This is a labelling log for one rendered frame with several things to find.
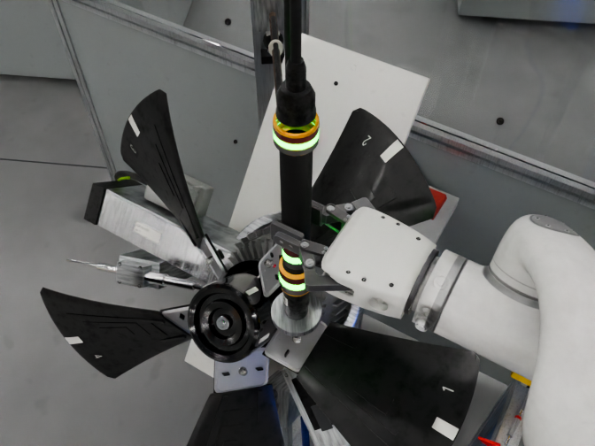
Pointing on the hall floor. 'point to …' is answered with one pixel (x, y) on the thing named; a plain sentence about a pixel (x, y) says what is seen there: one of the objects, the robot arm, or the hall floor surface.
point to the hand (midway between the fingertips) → (297, 223)
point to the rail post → (491, 418)
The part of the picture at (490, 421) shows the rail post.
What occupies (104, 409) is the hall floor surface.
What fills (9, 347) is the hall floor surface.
